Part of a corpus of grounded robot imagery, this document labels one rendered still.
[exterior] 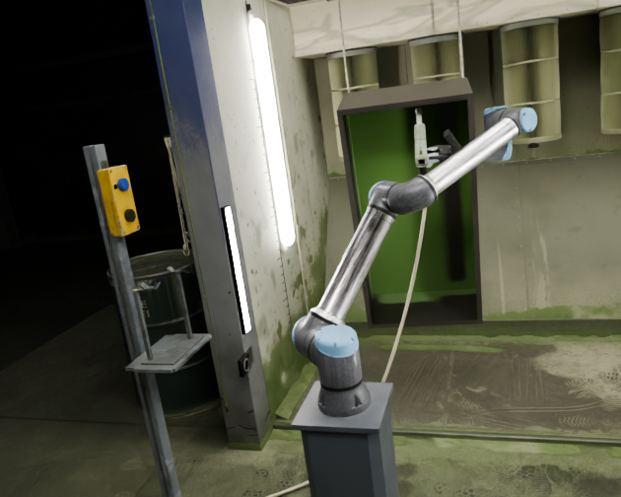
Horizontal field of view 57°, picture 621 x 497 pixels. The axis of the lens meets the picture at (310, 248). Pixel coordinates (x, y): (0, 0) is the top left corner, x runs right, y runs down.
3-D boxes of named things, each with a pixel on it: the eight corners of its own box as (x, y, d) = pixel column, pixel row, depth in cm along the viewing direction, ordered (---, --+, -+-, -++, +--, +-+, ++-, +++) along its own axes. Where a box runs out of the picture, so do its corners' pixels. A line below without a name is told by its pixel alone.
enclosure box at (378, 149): (372, 294, 342) (344, 93, 290) (476, 288, 329) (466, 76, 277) (368, 328, 312) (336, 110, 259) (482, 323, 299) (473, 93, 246)
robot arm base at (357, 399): (365, 418, 193) (362, 391, 191) (311, 416, 199) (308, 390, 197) (375, 390, 211) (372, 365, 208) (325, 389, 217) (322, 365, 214)
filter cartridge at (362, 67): (379, 165, 429) (368, 48, 406) (396, 171, 394) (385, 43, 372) (332, 173, 422) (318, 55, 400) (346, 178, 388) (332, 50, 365)
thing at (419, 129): (431, 201, 239) (427, 153, 226) (419, 202, 240) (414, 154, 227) (427, 146, 277) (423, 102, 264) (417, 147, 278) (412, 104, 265)
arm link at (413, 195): (400, 196, 197) (534, 99, 214) (381, 193, 208) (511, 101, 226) (413, 224, 202) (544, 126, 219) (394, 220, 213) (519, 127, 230)
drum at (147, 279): (117, 406, 360) (86, 273, 338) (186, 367, 404) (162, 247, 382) (179, 428, 325) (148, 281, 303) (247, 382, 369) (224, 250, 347)
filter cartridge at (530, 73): (557, 151, 382) (553, 20, 364) (571, 156, 347) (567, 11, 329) (501, 157, 390) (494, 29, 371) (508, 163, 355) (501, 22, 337)
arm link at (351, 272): (300, 359, 205) (393, 174, 208) (282, 343, 221) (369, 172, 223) (332, 373, 212) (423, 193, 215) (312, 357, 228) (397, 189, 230)
